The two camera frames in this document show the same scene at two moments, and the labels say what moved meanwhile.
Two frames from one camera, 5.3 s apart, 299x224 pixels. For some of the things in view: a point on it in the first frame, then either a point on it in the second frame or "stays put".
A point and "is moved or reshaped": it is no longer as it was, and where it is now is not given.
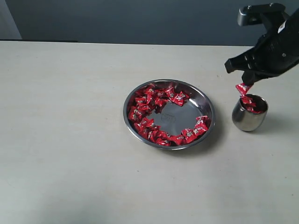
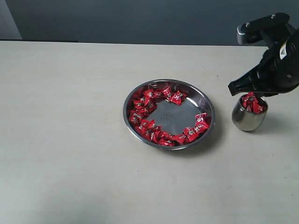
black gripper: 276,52 to 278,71
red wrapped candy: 179,139 stays put
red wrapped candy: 163,141 stays put
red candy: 243,88 is moved or reshaped
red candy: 248,101 to 256,108
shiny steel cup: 248,120 stays put
